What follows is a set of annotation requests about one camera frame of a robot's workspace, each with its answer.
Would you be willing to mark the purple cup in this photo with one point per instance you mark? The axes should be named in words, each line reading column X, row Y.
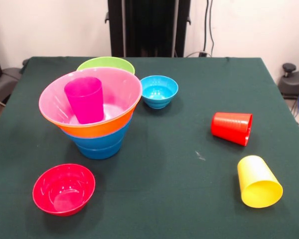
column 87, row 102

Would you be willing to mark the large orange bowl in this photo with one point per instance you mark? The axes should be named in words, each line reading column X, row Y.
column 99, row 132

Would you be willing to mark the large blue bowl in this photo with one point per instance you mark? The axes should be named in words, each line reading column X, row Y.
column 102, row 143

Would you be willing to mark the large pink bowl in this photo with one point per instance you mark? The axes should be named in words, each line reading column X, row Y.
column 122, row 92

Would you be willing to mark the red cup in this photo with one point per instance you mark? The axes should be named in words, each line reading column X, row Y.
column 230, row 128

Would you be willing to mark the green bowl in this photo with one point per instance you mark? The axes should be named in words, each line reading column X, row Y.
column 107, row 63

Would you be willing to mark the small crimson bowl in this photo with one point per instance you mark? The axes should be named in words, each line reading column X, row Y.
column 63, row 190

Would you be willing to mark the ribbed blue bowl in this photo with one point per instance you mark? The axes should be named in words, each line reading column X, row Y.
column 99, row 153

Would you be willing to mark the small light blue bowl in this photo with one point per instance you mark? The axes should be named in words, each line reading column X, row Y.
column 160, row 90

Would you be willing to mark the dark green tablecloth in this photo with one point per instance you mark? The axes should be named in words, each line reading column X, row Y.
column 164, row 149

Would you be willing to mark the yellow cup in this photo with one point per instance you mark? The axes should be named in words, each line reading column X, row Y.
column 259, row 184

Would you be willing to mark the black pedestal leg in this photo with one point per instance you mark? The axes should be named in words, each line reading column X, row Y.
column 5, row 82
column 294, row 82

